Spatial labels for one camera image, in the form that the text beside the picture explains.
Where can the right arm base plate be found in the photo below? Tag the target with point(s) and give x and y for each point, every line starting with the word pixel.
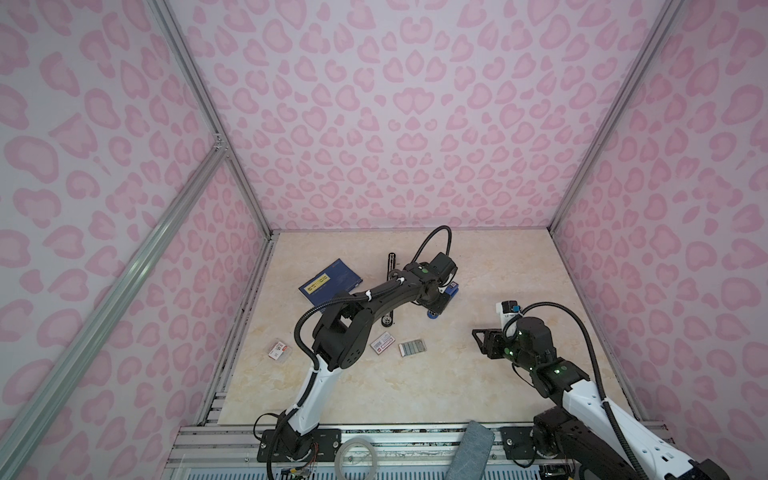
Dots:
pixel 518 444

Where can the blue booklet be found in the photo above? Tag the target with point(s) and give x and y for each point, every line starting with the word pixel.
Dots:
pixel 336 277

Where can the red white staple box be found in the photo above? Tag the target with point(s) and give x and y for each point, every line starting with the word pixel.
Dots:
pixel 382 343

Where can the clear plastic staple packet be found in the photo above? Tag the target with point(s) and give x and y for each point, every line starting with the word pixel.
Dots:
pixel 279 351

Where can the clear tape roll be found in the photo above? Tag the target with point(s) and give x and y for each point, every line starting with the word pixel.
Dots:
pixel 357 451

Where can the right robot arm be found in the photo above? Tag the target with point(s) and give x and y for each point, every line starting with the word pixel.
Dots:
pixel 584 425

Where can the grey cloth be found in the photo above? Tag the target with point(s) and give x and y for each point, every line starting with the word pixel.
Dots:
pixel 471 457

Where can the silver staple tray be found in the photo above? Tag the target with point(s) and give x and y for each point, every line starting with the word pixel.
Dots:
pixel 412 347

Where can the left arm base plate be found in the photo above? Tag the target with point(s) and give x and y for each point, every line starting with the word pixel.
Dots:
pixel 320 444

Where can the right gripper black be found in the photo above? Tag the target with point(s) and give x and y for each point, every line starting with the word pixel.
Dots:
pixel 492 340

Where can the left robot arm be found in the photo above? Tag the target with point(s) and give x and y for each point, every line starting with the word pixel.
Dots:
pixel 335 334

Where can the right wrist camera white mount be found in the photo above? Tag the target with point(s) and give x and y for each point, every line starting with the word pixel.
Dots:
pixel 506 310

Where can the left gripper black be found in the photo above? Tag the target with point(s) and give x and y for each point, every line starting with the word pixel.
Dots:
pixel 439 307

